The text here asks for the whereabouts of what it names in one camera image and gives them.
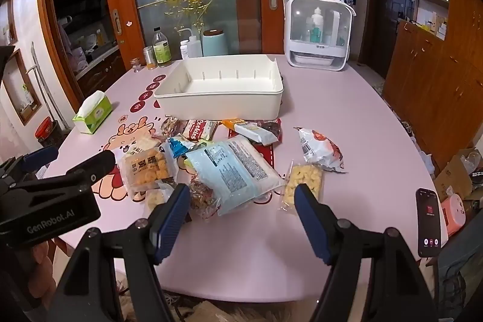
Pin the glass bottle green label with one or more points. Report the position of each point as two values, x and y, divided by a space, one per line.
161 50

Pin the red cookie packet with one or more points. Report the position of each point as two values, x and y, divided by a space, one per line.
200 129

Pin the clear yellow puff packet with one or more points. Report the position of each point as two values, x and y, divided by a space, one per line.
302 175

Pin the white orange snack packet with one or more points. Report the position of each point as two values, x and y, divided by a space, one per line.
319 146

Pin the light blue canister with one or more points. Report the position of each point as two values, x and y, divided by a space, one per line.
215 44

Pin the white bottle sterilizer cabinet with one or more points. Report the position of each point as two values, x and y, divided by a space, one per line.
290 43

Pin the clear yellow cracker packet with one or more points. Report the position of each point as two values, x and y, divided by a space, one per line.
149 169

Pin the dark cloth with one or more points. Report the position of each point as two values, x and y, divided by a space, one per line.
460 269

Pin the cardboard box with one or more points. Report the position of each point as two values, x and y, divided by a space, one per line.
452 175

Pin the clear spice jar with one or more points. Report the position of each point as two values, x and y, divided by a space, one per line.
150 60

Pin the metal pole rack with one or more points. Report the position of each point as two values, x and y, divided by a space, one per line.
39 80

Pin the white bottle teal label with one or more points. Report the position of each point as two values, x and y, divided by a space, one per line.
316 26

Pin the orange oat bar packet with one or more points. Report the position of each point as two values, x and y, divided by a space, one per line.
253 132

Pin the small green biscuit packet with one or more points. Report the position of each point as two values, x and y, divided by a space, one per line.
203 144

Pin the white plastic storage bin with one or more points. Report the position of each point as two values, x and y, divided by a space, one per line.
211 101

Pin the person's left hand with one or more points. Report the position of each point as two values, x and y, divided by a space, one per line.
37 261

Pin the large light blue packet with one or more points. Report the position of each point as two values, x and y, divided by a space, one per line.
234 171

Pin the dark dried fruit packet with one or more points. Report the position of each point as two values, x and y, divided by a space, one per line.
272 126

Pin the small glass jar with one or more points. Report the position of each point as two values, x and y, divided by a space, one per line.
136 66

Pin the green tissue pack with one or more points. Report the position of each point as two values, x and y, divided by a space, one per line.
96 114

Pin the wooden shelf cabinet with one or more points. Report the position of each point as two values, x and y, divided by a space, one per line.
426 80

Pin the blue foil candy packet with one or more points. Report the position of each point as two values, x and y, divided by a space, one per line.
177 146

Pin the small clear pale packet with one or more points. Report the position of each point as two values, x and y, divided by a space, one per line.
155 197

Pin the red bin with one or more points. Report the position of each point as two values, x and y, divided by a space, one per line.
44 127

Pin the white pill bottle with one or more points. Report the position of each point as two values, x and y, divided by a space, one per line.
183 50

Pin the kitchen counter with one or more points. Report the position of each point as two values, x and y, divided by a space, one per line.
100 60

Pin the black smartphone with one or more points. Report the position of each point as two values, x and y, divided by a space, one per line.
428 231

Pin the dark wooden door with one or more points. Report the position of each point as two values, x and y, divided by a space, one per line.
381 24

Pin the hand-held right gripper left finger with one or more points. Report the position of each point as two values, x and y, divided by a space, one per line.
171 224

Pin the white squeeze bottle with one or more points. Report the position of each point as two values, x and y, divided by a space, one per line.
194 48

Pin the wooden wall frame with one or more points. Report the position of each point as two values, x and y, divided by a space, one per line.
20 92

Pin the beige cracker packet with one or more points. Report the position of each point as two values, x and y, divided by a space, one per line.
136 143

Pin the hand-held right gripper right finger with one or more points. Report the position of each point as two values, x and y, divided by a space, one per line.
313 224

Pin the clear nut cluster packet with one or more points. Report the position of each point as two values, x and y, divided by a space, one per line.
170 126

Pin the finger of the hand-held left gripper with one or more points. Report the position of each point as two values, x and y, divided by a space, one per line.
88 171
37 158

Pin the pink power socket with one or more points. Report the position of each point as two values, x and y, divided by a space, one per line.
452 216

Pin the clear nut packet red edge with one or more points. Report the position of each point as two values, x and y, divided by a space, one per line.
202 195

